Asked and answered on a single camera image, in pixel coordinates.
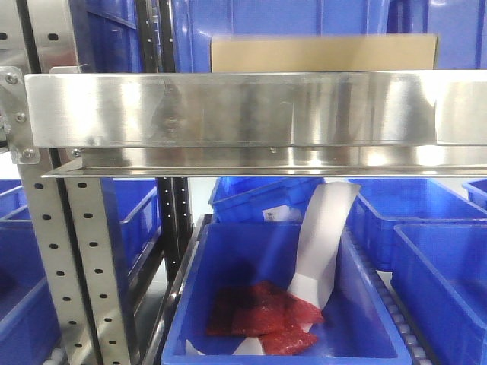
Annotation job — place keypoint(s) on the tan cardboard box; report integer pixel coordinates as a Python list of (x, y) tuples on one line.
[(386, 52)]

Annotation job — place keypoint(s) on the stainless steel shelf beam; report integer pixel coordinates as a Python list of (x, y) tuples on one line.
[(378, 123)]

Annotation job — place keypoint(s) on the blue plastic bin rear centre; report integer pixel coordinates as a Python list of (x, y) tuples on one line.
[(262, 199)]

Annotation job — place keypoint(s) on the blue plastic bin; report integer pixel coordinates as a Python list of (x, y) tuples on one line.
[(358, 328), (439, 272), (383, 203), (262, 199), (29, 326)]

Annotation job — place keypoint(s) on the white paper strip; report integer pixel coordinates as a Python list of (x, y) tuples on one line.
[(298, 258)]

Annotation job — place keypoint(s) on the red plastic bag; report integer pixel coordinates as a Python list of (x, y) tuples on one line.
[(267, 313)]

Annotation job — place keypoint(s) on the blue plastic bin rear right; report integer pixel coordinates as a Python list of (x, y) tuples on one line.
[(383, 203)]

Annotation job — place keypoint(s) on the blue plastic bin front centre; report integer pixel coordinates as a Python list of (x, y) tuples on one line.
[(358, 328)]

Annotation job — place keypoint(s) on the large blue crate upper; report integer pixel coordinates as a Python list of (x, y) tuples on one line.
[(183, 29)]

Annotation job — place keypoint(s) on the blue plastic bin left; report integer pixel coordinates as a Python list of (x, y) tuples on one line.
[(29, 326)]

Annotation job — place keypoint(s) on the perforated steel upright post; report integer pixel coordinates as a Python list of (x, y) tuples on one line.
[(74, 219)]

